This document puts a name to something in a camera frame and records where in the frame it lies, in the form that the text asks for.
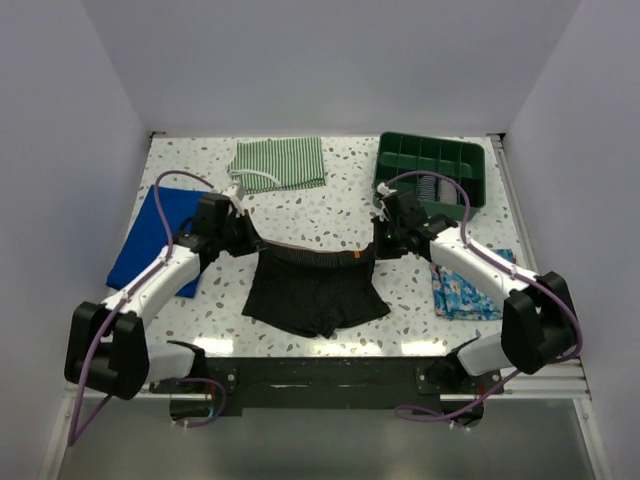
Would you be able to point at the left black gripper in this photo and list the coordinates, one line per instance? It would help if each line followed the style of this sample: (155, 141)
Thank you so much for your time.
(252, 241)

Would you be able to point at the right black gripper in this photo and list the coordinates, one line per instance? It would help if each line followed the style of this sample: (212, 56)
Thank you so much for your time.
(380, 250)

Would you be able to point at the black pinstriped underwear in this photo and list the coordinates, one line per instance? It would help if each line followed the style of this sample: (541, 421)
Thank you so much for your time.
(314, 293)

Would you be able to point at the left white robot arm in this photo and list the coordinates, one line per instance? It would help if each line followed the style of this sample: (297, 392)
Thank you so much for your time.
(107, 347)

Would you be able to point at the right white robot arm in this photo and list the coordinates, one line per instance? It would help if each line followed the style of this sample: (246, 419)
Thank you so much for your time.
(539, 323)

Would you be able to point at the rolled blue striped underwear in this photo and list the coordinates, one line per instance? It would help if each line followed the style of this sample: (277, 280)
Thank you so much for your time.
(427, 188)

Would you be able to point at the green striped underwear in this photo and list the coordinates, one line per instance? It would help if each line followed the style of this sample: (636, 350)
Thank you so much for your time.
(279, 165)

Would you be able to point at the rolled grey striped underwear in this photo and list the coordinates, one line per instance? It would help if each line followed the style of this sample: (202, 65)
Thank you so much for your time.
(447, 193)

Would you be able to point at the blue floral underwear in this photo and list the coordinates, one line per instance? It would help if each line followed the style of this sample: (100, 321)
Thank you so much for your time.
(457, 299)

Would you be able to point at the blue folded underwear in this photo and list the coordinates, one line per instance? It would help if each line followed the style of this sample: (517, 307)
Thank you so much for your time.
(147, 235)

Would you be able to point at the green divided storage bin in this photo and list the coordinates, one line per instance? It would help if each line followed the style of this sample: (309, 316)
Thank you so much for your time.
(409, 157)

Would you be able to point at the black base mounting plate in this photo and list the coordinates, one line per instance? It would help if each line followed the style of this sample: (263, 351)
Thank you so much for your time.
(421, 384)

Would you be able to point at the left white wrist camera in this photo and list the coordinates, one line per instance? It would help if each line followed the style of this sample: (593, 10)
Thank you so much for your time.
(235, 193)

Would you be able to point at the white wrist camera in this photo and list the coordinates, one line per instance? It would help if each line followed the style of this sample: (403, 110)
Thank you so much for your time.
(235, 193)
(383, 190)

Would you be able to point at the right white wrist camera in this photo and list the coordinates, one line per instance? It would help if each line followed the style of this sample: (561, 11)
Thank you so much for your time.
(383, 190)

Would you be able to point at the aluminium frame rail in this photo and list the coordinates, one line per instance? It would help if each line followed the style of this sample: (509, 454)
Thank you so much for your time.
(560, 381)

